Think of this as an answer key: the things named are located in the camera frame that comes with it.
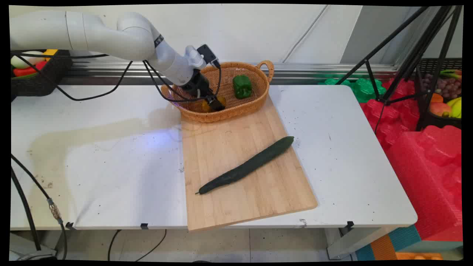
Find black mesh basket with fruit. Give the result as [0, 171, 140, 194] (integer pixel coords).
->
[416, 58, 462, 130]

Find white toy onion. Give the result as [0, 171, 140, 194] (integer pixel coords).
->
[11, 51, 45, 69]

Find blue and orange floor mat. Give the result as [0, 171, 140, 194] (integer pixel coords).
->
[355, 225, 422, 261]

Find woven wicker basket with handles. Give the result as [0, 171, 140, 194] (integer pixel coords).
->
[161, 60, 275, 123]

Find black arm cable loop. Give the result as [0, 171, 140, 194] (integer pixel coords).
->
[17, 54, 133, 102]

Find red orange toy mango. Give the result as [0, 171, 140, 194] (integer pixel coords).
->
[429, 102, 452, 117]

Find white table leg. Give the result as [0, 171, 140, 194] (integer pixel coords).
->
[327, 227, 393, 260]

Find small red foam mat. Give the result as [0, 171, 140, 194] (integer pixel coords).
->
[360, 78, 422, 149]

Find black cable with metal connector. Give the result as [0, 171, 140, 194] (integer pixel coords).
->
[10, 154, 68, 260]

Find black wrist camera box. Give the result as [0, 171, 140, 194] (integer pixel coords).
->
[197, 44, 221, 69]

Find black camera tripod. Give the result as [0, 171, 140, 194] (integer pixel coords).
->
[334, 6, 463, 105]

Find thick black cable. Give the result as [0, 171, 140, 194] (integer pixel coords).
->
[10, 168, 42, 252]

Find bamboo cutting board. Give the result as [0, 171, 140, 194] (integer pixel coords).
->
[180, 94, 318, 232]

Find black gripper cable bundle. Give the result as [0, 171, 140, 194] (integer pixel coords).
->
[142, 59, 222, 103]

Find purple toy grapes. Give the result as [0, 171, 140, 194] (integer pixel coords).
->
[423, 74, 462, 99]

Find green toy bell pepper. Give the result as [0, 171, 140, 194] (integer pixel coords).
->
[233, 75, 252, 99]

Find black mesh basket with vegetables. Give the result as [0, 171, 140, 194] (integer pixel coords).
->
[10, 50, 72, 99]

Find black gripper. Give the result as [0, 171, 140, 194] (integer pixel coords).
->
[180, 71, 226, 112]

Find green foam mat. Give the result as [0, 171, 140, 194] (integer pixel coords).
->
[319, 77, 387, 103]

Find long dark green cucumber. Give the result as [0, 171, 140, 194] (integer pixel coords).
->
[195, 136, 295, 195]

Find red toy pepper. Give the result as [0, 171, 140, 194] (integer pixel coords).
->
[13, 60, 48, 77]

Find thin black floor cable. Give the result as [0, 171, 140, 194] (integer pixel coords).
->
[108, 229, 167, 261]

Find orange toy bell pepper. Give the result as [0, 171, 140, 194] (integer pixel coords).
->
[201, 95, 227, 113]

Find aluminium wall rail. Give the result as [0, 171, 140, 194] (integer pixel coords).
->
[61, 62, 399, 86]

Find yellow toy banana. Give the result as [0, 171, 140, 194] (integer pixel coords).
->
[446, 97, 462, 119]

